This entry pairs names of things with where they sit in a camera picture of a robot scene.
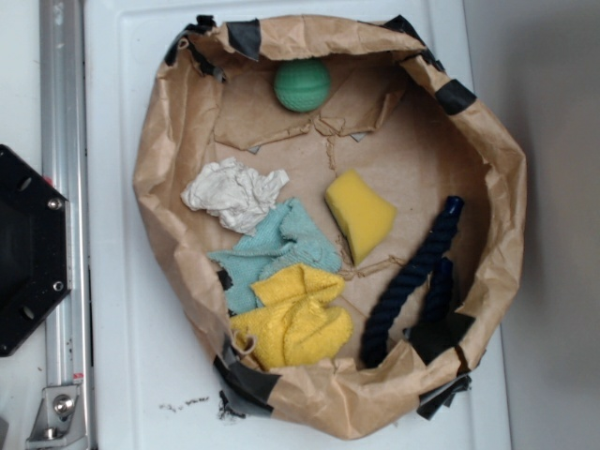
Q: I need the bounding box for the yellow sponge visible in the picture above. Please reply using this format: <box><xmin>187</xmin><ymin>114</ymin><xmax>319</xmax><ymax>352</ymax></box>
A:
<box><xmin>325</xmin><ymin>169</ymin><xmax>398</xmax><ymax>265</ymax></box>

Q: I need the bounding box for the light blue towel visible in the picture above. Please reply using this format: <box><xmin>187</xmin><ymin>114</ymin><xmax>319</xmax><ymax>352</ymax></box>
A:
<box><xmin>208</xmin><ymin>198</ymin><xmax>342</xmax><ymax>315</ymax></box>

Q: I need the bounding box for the white crumpled cloth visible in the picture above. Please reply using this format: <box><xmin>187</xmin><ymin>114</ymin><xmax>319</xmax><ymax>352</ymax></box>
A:
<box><xmin>181</xmin><ymin>157</ymin><xmax>290</xmax><ymax>235</ymax></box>

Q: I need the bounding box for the yellow terry cloth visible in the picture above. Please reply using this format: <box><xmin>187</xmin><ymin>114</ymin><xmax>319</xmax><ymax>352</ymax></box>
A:
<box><xmin>231</xmin><ymin>263</ymin><xmax>353</xmax><ymax>370</ymax></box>

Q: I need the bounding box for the brown paper bag basket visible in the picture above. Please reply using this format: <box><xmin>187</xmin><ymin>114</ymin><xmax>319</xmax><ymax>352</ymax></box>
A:
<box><xmin>133</xmin><ymin>15</ymin><xmax>527</xmax><ymax>439</ymax></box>

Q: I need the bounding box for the green textured ball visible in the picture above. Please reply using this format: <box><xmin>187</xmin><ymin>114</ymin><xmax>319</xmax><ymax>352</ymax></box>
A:
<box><xmin>274</xmin><ymin>58</ymin><xmax>331</xmax><ymax>113</ymax></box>

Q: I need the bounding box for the dark blue rope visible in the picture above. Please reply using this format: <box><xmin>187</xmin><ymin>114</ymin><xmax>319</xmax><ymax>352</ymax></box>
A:
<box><xmin>359</xmin><ymin>195</ymin><xmax>466</xmax><ymax>369</ymax></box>

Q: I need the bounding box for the aluminium extrusion rail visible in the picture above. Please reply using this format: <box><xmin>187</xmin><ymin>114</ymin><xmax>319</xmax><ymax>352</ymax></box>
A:
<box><xmin>39</xmin><ymin>1</ymin><xmax>98</xmax><ymax>449</ymax></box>

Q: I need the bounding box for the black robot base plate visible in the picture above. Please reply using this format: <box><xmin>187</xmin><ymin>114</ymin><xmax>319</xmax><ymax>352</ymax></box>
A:
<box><xmin>1</xmin><ymin>145</ymin><xmax>70</xmax><ymax>357</ymax></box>

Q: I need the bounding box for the metal corner bracket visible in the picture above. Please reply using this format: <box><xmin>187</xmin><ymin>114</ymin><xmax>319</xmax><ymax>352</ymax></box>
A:
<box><xmin>25</xmin><ymin>384</ymin><xmax>89</xmax><ymax>449</ymax></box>

